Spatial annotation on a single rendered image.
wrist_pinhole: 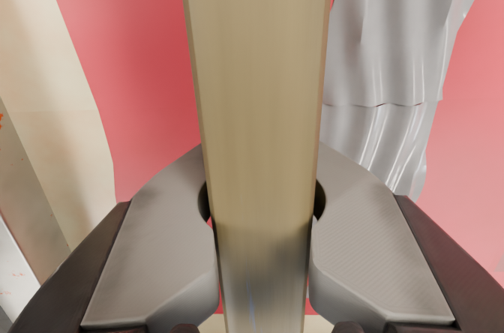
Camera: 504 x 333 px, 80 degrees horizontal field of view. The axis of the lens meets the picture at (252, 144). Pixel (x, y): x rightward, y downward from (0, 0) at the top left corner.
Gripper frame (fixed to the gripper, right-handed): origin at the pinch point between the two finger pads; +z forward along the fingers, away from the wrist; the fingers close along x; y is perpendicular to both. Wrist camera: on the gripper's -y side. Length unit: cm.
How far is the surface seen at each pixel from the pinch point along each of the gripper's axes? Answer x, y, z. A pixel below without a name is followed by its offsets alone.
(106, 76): -8.5, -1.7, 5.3
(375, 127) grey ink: 6.8, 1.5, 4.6
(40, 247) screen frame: -15.0, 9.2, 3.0
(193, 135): -4.0, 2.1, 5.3
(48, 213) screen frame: -15.0, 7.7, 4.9
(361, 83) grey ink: 5.6, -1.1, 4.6
